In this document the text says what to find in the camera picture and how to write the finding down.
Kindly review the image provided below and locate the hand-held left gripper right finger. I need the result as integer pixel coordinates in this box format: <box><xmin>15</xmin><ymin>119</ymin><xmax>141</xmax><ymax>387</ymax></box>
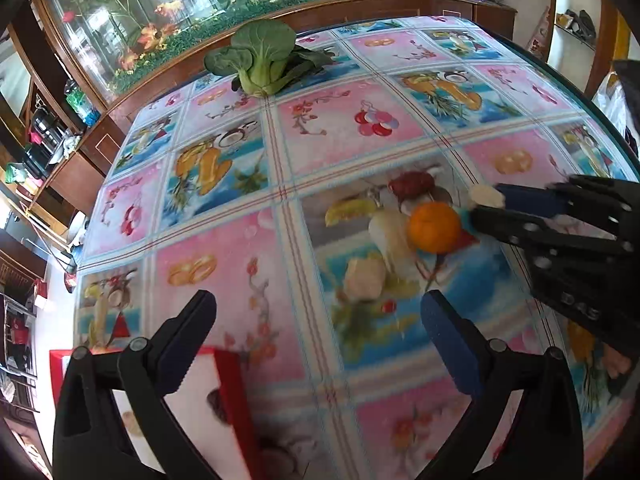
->
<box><xmin>415</xmin><ymin>290</ymin><xmax>586</xmax><ymax>480</ymax></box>

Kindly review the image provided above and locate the white basin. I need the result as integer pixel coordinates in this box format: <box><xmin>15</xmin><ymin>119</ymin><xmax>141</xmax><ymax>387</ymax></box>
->
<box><xmin>66</xmin><ymin>209</ymin><xmax>89</xmax><ymax>242</ymax></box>

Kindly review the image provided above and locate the silver thermos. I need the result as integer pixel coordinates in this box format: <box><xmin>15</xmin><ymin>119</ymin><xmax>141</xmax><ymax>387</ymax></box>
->
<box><xmin>30</xmin><ymin>109</ymin><xmax>67</xmax><ymax>152</ymax></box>

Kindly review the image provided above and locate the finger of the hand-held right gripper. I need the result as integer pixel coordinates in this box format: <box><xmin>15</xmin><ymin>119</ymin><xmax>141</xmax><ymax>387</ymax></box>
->
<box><xmin>472</xmin><ymin>205</ymin><xmax>640</xmax><ymax>346</ymax></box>
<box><xmin>495</xmin><ymin>175</ymin><xmax>640</xmax><ymax>241</ymax></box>

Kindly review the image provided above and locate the red-edged white tray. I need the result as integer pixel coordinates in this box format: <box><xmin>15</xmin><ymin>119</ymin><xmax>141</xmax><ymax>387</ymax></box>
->
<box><xmin>49</xmin><ymin>345</ymin><xmax>262</xmax><ymax>480</ymax></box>

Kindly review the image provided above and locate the orange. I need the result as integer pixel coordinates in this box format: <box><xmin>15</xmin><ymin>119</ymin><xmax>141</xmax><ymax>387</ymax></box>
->
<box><xmin>407</xmin><ymin>202</ymin><xmax>462</xmax><ymax>254</ymax></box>

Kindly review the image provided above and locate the flower-decorated glass partition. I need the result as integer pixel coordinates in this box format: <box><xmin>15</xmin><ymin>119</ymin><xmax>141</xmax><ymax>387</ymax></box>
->
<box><xmin>34</xmin><ymin>0</ymin><xmax>434</xmax><ymax>107</ymax></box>

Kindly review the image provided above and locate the bok choy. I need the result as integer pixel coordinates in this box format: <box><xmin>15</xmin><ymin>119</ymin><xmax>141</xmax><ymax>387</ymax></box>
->
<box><xmin>203</xmin><ymin>21</ymin><xmax>334</xmax><ymax>97</ymax></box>

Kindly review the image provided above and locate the broom with yellow stick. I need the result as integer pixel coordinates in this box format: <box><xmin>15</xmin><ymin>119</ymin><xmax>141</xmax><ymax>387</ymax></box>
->
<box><xmin>30</xmin><ymin>220</ymin><xmax>80</xmax><ymax>293</ymax></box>

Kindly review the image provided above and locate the wooden counter cabinet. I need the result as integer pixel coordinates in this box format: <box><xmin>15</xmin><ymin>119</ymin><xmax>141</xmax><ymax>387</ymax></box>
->
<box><xmin>29</xmin><ymin>125</ymin><xmax>122</xmax><ymax>213</ymax></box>

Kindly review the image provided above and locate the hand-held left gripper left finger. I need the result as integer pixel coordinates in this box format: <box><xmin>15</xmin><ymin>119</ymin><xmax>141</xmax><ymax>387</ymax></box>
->
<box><xmin>52</xmin><ymin>290</ymin><xmax>221</xmax><ymax>480</ymax></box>

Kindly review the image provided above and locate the fruit-print tablecloth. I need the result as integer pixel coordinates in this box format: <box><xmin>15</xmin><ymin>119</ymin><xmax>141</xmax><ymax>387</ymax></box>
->
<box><xmin>74</xmin><ymin>15</ymin><xmax>640</xmax><ymax>480</ymax></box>

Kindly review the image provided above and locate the white plastic bag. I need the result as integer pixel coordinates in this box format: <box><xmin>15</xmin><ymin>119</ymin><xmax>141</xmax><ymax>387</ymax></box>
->
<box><xmin>592</xmin><ymin>72</ymin><xmax>629</xmax><ymax>132</ymax></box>

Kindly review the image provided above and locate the low wooden cabinet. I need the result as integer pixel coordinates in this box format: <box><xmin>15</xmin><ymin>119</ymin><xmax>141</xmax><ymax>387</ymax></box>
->
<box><xmin>472</xmin><ymin>0</ymin><xmax>517</xmax><ymax>42</ymax></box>

